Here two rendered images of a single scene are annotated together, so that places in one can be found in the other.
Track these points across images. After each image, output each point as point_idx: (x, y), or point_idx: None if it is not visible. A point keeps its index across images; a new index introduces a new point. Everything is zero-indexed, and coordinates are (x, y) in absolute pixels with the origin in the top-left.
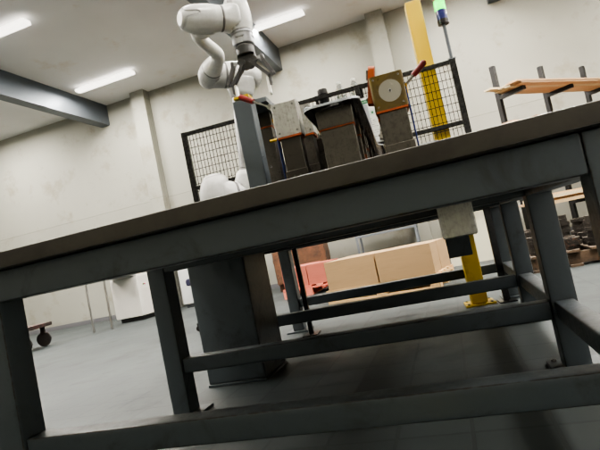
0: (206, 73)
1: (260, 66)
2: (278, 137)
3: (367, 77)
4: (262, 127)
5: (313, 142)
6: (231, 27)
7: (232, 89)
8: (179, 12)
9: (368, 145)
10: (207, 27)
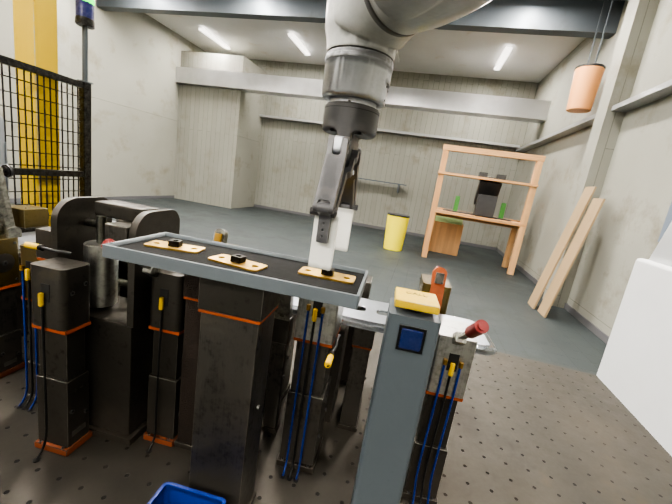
0: None
1: (354, 182)
2: (463, 396)
3: (443, 282)
4: (269, 313)
5: (334, 343)
6: (398, 46)
7: (328, 227)
8: None
9: None
10: (455, 19)
